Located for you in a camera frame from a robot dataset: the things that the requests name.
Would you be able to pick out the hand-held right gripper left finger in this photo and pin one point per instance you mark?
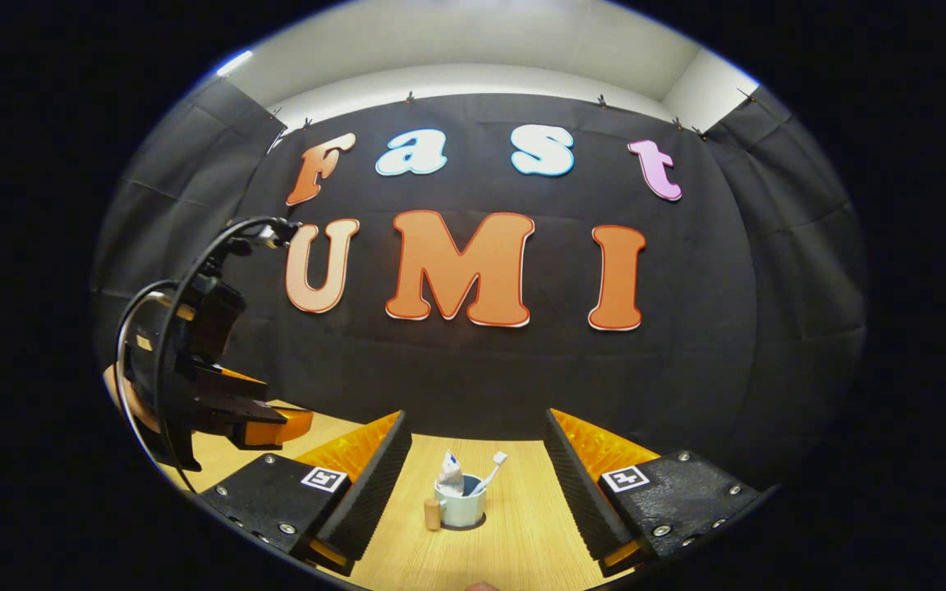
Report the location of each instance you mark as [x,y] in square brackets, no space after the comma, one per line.
[370,501]

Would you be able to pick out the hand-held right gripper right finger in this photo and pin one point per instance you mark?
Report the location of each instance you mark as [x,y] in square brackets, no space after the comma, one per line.
[584,501]

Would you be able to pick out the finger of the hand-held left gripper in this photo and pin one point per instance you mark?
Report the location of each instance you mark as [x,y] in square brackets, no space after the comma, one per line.
[276,427]
[239,386]

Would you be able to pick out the white toothpaste tube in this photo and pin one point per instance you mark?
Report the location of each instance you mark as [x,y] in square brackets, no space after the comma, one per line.
[450,476]

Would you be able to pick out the white toothbrush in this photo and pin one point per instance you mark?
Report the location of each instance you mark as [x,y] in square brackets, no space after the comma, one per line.
[491,472]

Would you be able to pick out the dark round coaster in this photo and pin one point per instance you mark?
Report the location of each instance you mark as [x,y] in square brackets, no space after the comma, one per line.
[477,523]

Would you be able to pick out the wooden desktop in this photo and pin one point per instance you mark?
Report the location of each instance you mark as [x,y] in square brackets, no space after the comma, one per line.
[514,525]

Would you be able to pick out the black backdrop cloth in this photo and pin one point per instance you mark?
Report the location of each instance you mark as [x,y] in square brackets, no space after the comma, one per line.
[473,369]

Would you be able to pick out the ceiling light strip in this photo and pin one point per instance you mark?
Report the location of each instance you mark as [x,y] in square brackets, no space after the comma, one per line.
[235,63]

